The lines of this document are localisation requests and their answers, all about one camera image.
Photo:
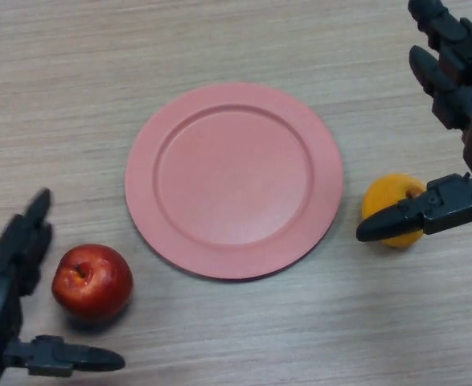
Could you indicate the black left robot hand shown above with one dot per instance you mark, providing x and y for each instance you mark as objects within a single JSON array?
[{"x": 2, "y": 289}]

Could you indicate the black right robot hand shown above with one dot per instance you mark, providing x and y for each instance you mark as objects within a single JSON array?
[{"x": 452, "y": 205}]

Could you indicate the red apple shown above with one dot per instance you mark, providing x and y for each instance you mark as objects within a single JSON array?
[{"x": 93, "y": 283}]

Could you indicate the pink round plate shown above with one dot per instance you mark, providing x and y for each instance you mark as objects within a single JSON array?
[{"x": 233, "y": 181}]

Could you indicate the yellow pear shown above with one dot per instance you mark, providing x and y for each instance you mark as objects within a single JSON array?
[{"x": 384, "y": 197}]

